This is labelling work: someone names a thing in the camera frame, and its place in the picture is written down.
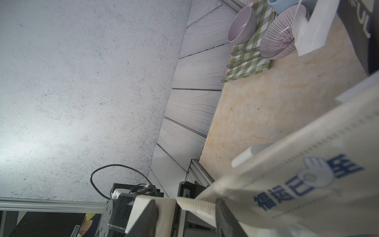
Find purple bowl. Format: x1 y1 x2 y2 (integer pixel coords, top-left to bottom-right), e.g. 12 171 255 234
227 6 258 45

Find pink patterned bowl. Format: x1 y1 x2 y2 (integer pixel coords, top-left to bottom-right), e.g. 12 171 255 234
259 4 309 60

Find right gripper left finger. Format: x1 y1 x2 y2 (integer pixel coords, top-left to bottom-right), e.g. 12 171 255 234
125 198 159 237

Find left aluminium frame post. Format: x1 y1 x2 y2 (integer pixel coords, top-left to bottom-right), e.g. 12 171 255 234
1 197 106 214

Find blue mug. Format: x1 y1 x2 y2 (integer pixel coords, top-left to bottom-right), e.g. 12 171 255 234
267 0 299 14

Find blue bag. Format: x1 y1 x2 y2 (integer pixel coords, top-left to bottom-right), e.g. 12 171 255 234
177 74 379 237

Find navy beige bag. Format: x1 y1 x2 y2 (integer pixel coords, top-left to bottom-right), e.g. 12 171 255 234
292 1 379 76

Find green checkered cloth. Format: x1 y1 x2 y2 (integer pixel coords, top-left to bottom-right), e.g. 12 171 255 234
222 1 275 83

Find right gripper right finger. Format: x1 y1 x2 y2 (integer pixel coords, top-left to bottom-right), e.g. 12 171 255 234
215 198 248 237

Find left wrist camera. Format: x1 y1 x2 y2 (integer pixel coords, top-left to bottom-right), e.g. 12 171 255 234
96 189 214 237

